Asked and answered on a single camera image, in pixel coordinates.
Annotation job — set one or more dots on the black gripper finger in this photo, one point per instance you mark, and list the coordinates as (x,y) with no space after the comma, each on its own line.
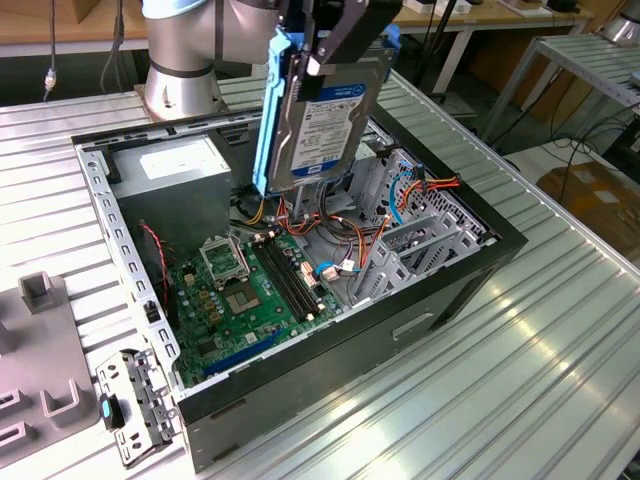
(345,30)
(290,12)

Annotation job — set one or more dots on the hard disk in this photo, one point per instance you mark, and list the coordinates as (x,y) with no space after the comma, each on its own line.
(325,130)

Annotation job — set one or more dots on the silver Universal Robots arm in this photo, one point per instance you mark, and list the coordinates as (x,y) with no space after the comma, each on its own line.
(180,45)

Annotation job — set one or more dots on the grey metal disk bay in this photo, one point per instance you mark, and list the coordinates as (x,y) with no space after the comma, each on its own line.
(387,275)

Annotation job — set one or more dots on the wooden desk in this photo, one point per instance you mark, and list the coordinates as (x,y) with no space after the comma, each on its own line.
(525,17)

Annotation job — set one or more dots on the grey power supply unit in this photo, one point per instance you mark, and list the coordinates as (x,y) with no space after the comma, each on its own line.
(170,200)

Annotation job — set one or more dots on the black RAM slot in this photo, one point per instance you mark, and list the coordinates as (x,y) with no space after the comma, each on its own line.
(295,276)
(283,281)

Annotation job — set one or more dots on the CPU socket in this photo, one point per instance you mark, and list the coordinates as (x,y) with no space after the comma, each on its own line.
(241,299)

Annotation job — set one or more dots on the brown cardboard box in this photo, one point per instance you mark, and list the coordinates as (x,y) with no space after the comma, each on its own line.
(595,200)

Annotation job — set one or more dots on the green motherboard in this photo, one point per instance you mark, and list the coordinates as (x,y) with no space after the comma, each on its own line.
(195,330)

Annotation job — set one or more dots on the blue expansion slot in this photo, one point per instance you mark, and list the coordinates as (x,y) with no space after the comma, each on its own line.
(245,352)

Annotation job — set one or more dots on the black open PC case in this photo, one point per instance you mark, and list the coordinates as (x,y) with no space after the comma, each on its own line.
(310,380)

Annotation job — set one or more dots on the grey parts rack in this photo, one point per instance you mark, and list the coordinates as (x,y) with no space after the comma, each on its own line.
(45,350)

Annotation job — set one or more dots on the black intrusion switch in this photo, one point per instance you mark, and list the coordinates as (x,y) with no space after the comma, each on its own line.
(151,312)

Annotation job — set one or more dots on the metal card retention bracket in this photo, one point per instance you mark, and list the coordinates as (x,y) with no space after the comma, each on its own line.
(150,400)

